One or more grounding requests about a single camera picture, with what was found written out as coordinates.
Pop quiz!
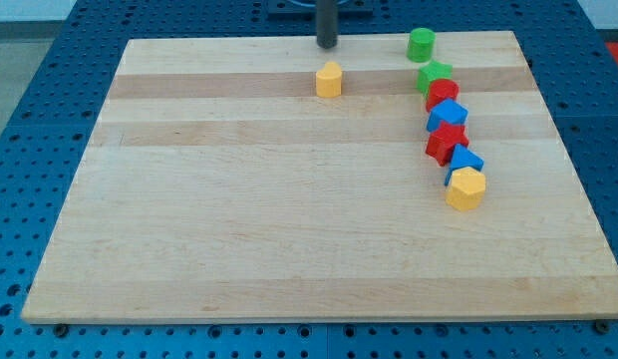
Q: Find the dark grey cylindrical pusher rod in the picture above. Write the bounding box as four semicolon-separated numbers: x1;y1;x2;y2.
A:
315;0;338;49

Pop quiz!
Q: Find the yellow heart block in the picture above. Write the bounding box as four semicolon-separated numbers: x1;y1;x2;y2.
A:
315;61;343;98

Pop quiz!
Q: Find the green cylinder block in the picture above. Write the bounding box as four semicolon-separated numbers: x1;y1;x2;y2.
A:
407;28;436;63

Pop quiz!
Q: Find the green star block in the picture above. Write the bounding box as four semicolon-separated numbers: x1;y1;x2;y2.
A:
416;60;453;95

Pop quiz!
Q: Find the red cylinder block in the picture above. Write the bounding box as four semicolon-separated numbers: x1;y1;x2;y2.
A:
425;79;460;112

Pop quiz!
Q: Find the red star block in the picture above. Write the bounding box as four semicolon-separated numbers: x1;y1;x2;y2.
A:
426;121;469;167

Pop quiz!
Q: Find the blue triangle block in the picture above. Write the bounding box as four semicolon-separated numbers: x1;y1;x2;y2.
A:
444;144;484;186

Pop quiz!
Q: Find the light wooden board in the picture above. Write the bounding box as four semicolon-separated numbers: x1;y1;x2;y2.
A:
22;31;618;324

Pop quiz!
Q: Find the yellow pentagon block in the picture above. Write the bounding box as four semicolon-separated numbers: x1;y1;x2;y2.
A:
445;167;486;211

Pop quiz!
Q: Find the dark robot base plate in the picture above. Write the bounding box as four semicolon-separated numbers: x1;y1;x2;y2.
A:
263;0;375;19

